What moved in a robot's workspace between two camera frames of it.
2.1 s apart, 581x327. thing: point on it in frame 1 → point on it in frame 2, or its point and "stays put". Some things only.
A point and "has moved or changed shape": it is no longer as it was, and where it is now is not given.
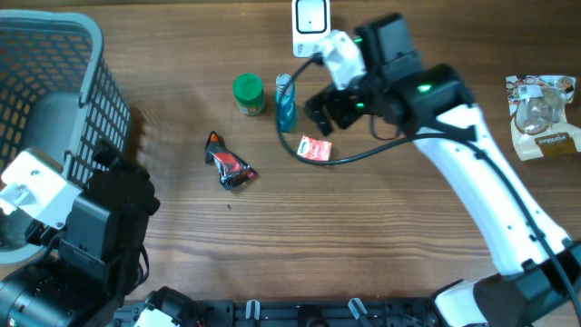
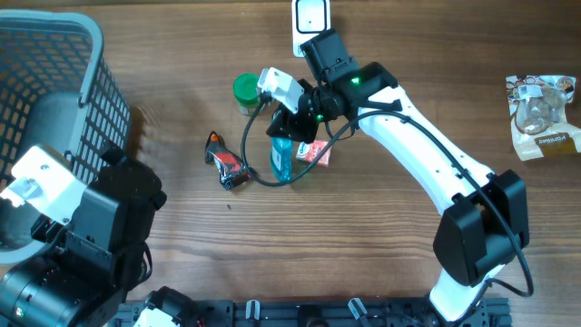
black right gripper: (321, 106) → (296, 125)
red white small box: (314, 149) stays put
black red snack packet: (232, 171) stays put
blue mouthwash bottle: (285, 103) has moved or changed shape
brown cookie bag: (539, 122) stays put
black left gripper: (45, 233) stays put
